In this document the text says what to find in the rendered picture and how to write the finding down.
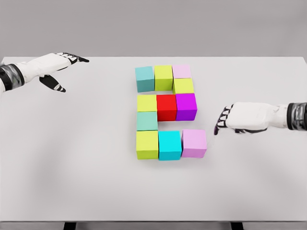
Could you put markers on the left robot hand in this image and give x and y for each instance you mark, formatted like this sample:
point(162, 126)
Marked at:
point(51, 62)

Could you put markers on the teal cube block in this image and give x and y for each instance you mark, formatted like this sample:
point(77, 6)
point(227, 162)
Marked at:
point(146, 121)
point(145, 79)

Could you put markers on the purple cube block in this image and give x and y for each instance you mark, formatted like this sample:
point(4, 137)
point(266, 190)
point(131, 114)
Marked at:
point(186, 106)

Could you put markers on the cyan cube block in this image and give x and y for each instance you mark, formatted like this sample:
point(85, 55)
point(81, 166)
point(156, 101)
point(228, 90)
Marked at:
point(169, 145)

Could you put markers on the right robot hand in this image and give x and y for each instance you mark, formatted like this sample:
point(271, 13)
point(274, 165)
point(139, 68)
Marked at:
point(247, 116)

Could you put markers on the yellow-green cube block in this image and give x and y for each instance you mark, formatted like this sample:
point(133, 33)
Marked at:
point(183, 86)
point(147, 144)
point(163, 77)
point(146, 103)

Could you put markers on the red cube block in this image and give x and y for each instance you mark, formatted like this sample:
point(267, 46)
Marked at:
point(166, 107)

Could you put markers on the light pink cube block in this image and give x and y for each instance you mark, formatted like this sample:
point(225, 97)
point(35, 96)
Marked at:
point(181, 71)
point(193, 143)

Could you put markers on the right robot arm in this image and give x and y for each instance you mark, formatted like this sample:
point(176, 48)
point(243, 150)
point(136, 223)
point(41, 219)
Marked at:
point(291, 116)

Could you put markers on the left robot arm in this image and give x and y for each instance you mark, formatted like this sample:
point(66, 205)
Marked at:
point(15, 73)

